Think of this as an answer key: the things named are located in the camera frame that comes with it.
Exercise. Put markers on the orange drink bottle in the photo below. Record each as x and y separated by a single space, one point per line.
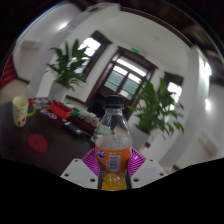
113 153

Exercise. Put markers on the flat round red coaster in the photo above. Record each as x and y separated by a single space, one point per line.
37 143

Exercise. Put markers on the pale yellow mug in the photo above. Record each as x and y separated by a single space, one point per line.
20 111

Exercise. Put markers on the red carpeted staircase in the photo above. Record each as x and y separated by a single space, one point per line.
7 71

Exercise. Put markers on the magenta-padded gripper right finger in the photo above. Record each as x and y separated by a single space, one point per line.
145 171

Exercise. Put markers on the flat black device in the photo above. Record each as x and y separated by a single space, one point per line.
72 128

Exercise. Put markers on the green exit sign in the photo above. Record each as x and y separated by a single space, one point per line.
135 50

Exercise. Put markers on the brown box with white cups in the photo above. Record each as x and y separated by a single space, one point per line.
86 120

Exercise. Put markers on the glowing wall lamp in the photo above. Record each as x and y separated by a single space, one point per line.
63 25
207 104

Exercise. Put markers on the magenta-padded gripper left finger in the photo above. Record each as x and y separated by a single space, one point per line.
80 171

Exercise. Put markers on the dark framed window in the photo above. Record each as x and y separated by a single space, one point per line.
174 90
91 45

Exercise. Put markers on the black chair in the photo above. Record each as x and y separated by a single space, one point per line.
96 105

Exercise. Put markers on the potted plant in white pot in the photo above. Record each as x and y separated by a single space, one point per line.
68 68
156 113

